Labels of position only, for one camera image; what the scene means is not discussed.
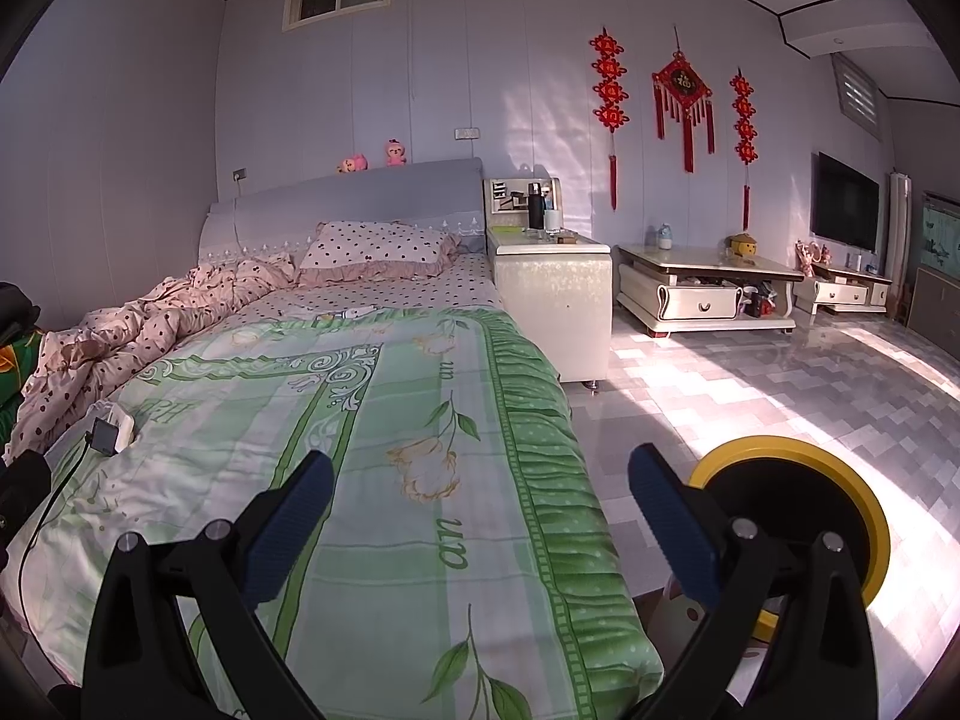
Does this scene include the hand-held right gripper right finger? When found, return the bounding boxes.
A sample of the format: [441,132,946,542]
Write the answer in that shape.
[628,442,878,720]

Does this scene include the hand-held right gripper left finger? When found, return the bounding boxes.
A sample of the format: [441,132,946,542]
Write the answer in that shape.
[81,448,336,720]

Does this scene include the yellow-rimmed bin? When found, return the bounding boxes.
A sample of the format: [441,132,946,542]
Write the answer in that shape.
[649,435,892,642]

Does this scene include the green floral blanket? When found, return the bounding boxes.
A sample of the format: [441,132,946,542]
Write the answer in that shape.
[0,307,665,720]

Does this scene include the white box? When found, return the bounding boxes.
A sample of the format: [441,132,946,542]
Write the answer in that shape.
[81,401,136,451]

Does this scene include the cream coffee table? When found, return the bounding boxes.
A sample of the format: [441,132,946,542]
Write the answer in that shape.
[615,244,805,338]

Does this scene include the white nightstand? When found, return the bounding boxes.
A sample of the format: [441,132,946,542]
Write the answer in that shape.
[482,176,614,391]

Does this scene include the pink polka dot quilt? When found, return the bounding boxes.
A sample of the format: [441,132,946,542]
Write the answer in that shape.
[0,253,301,466]

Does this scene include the dark cloth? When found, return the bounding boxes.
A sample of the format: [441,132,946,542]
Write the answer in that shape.
[0,454,51,563]

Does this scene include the cream television stand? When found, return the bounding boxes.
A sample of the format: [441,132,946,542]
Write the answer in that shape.
[795,262,893,316]

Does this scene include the polka dot pillow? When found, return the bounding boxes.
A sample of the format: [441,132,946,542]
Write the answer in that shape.
[298,221,462,286]

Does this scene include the green patterned cloth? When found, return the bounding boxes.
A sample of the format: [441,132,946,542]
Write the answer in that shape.
[0,330,46,391]

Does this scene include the grey cabinet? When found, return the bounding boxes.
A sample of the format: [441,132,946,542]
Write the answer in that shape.
[906,266,960,357]

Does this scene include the bed with grey headboard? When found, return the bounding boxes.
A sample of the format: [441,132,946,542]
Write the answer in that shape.
[0,157,665,720]

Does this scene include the dark clothing pile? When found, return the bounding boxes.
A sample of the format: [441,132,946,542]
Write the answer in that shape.
[0,281,42,338]

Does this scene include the black television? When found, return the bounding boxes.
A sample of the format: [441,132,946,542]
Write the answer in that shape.
[810,152,880,254]

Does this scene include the white standing air conditioner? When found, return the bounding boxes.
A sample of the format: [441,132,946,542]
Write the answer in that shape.
[887,172,914,323]

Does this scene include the framed landscape painting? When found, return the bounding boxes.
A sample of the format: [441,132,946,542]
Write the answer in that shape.
[921,191,960,278]

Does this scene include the red diamond tassel ornament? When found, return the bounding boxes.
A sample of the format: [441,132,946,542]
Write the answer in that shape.
[651,26,713,173]

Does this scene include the black cable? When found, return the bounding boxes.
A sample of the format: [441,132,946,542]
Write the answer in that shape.
[19,444,95,620]

